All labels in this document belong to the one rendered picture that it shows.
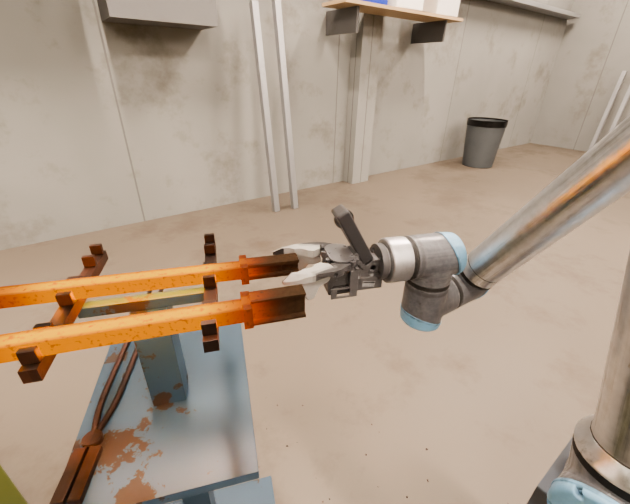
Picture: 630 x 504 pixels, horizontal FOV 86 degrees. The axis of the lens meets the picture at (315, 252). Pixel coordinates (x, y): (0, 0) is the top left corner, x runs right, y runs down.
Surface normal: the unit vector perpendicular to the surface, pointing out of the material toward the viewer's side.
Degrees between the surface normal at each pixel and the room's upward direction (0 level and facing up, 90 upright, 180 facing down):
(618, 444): 94
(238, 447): 0
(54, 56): 90
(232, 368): 0
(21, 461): 0
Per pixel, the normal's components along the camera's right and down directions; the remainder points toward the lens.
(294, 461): 0.02, -0.88
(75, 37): 0.59, 0.39
